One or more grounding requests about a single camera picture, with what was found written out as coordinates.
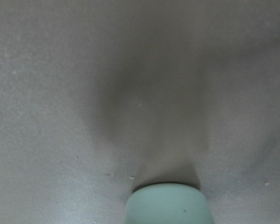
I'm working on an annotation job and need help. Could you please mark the green plastic cup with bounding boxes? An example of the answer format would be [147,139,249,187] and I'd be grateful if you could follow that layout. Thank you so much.
[124,183,214,224]

